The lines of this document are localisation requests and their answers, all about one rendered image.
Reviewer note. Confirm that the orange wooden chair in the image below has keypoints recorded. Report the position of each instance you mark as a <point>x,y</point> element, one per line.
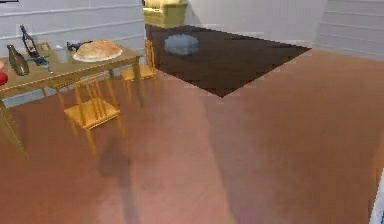
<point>143,70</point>
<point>43,46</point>
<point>90,111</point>

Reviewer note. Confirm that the blue round floor cushion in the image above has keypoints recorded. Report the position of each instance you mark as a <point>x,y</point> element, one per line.
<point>181,44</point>

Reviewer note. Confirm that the yellow green armchair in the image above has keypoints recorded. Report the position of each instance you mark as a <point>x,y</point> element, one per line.
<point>165,13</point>

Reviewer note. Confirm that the round bread loaf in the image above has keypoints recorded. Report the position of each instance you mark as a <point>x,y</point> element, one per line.
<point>97,50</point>

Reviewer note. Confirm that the white plate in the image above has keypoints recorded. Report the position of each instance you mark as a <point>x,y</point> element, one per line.
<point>80,58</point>

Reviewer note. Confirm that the dark blue small object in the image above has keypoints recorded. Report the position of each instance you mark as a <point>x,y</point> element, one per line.
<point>76,45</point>

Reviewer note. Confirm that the brown wooden dining table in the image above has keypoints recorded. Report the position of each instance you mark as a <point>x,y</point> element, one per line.
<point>63,70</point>

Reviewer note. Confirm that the clear drinking glass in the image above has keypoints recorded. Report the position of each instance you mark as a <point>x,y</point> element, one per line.
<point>61,55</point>

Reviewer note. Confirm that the blue corkscrew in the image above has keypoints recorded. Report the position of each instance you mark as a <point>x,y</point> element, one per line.
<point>40,62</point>

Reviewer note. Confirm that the dark tall wine bottle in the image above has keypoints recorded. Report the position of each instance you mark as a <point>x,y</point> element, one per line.
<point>29,45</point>

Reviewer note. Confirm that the brown squat bottle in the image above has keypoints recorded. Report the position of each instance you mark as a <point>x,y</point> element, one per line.
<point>18,62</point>

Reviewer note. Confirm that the red round object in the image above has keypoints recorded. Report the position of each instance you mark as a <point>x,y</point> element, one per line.
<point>2,77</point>

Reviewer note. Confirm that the white object at edge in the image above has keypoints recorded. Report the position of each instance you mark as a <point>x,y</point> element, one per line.
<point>378,203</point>

